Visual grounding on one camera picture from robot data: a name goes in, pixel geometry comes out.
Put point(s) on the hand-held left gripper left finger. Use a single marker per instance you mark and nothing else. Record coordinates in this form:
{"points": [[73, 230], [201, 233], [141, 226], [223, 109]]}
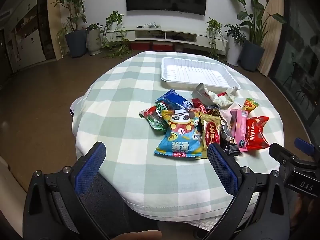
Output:
{"points": [[90, 166]]}

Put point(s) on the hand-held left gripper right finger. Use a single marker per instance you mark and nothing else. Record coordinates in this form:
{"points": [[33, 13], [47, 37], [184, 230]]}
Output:
{"points": [[222, 170]]}

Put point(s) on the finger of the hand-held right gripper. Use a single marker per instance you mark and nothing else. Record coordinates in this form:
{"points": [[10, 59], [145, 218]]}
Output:
{"points": [[280, 152], [303, 145]]}

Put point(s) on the black snack packet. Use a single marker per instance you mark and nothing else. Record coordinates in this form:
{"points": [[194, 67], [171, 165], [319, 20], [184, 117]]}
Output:
{"points": [[228, 142]]}

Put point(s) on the large red snack bag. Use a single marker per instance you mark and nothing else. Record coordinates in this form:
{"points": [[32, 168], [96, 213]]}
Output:
{"points": [[257, 132]]}

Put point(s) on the gold snack packet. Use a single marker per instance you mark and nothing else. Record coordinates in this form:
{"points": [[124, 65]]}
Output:
{"points": [[211, 132]]}

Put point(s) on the bright pink snack packet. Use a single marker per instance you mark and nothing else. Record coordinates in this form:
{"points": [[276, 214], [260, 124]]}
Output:
{"points": [[240, 130]]}

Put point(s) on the pale pink long packet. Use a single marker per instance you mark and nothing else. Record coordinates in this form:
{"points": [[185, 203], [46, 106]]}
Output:
{"points": [[227, 117]]}

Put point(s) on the blue panda snack packet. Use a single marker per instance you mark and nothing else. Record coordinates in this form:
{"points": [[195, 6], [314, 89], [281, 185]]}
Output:
{"points": [[180, 135]]}

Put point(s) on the orange snack packet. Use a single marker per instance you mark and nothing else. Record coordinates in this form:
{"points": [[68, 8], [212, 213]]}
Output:
{"points": [[250, 105]]}

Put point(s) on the dark brown snack packet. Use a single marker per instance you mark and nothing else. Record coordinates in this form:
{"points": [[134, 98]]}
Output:
{"points": [[213, 111]]}

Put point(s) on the small red foil packet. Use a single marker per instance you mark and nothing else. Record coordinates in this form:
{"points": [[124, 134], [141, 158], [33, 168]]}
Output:
{"points": [[198, 105]]}

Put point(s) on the white snack bag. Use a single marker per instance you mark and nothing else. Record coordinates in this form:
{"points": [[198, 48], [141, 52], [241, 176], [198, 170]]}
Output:
{"points": [[220, 98]]}

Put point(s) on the green snack packet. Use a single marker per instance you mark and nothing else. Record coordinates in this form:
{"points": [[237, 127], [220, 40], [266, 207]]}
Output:
{"points": [[155, 120]]}

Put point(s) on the dark blue snack packet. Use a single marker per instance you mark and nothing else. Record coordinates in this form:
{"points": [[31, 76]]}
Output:
{"points": [[175, 100]]}

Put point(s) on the white plastic tray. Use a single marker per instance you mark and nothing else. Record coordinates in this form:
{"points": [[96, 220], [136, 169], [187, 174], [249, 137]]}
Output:
{"points": [[197, 72]]}

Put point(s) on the dark outdoor chair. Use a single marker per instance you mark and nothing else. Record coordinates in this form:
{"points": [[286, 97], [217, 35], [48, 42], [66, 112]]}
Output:
{"points": [[297, 80]]}

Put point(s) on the glass sliding door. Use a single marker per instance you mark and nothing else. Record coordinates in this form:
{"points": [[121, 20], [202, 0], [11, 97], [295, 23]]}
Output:
{"points": [[300, 55]]}

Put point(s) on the large-leaf plant in dark pot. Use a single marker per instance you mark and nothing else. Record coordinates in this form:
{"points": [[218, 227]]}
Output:
{"points": [[252, 55]]}

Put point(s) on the leafy plant in white pot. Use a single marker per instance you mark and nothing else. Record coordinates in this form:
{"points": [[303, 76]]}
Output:
{"points": [[235, 52]]}

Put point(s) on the tall tree in dark pot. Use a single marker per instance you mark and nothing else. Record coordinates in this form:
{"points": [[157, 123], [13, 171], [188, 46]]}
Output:
{"points": [[76, 42]]}

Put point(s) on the plant in patterned white pot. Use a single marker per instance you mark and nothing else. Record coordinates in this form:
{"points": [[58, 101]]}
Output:
{"points": [[93, 40]]}

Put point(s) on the red storage box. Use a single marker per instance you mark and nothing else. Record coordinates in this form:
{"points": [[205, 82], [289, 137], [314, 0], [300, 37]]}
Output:
{"points": [[162, 46], [140, 46]]}

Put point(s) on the beige curtain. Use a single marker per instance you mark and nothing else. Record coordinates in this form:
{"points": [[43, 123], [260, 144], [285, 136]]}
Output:
{"points": [[271, 10]]}

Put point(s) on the white television console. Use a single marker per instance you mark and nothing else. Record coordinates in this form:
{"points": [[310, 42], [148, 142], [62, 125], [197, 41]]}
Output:
{"points": [[180, 36]]}

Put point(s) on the trailing vine plant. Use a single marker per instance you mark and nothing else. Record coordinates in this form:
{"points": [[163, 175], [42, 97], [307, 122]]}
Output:
{"points": [[213, 27]]}

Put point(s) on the trailing pothos plant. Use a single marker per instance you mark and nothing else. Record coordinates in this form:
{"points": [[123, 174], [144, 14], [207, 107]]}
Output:
{"points": [[115, 20]]}

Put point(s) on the white wall cabinet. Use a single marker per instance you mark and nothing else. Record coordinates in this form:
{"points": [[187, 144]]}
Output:
{"points": [[27, 42]]}

